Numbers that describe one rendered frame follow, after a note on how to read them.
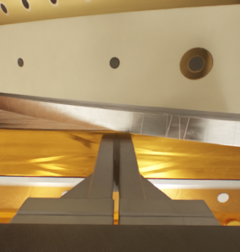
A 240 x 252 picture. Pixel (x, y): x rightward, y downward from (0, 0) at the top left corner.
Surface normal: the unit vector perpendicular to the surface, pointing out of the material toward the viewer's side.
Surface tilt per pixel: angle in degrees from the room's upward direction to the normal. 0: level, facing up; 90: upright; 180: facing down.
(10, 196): 90
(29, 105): 90
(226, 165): 90
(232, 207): 90
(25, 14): 61
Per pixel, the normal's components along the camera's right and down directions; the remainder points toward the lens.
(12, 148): 0.01, 0.29
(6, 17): -0.44, 0.66
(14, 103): -0.51, 0.23
